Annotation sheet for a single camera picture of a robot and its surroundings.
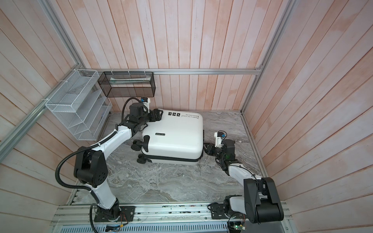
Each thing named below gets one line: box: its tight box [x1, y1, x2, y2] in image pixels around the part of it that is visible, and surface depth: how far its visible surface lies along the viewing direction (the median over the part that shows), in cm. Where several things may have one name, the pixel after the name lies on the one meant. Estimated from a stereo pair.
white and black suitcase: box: [130, 109, 205, 165], surface depth 82 cm
